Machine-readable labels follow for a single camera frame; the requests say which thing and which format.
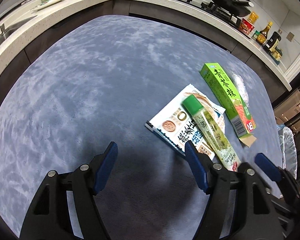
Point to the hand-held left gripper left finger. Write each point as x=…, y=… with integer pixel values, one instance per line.
x=106, y=165

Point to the light green cardboard box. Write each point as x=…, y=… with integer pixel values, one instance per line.
x=225, y=92

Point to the bin with white liner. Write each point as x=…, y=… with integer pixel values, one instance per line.
x=288, y=142

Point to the kitchen counter with grey cabinets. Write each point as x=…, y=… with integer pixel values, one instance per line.
x=90, y=3

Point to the steel kitchen sink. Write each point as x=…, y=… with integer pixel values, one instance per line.
x=12, y=28

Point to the yellow food packet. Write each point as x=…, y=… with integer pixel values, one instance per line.
x=253, y=17

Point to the black wok with lid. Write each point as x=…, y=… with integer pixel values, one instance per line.
x=227, y=2

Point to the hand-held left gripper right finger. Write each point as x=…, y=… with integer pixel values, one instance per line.
x=196, y=166

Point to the green capped paste tube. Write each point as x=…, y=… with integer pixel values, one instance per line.
x=207, y=127

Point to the red instant noodle cup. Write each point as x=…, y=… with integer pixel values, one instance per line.
x=246, y=27

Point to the grey wall socket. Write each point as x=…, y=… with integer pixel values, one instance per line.
x=291, y=36

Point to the black gas stove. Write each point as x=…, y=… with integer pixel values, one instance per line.
x=190, y=0

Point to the clear plastic wrapper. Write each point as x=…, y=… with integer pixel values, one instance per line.
x=240, y=85

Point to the white plate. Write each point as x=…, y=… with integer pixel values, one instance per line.
x=52, y=1

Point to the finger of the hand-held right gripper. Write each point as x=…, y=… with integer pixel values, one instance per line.
x=267, y=166

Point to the small green capped jar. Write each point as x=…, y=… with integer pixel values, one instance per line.
x=255, y=35

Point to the condiment jar set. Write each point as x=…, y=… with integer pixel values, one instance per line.
x=277, y=55

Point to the dark soy sauce bottle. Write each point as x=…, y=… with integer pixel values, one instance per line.
x=273, y=42

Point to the glass sliding door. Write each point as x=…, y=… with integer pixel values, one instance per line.
x=292, y=110

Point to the brown sauce bottle yellow label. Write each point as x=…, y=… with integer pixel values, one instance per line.
x=263, y=36

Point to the white printed food packet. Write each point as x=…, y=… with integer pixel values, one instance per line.
x=165, y=125

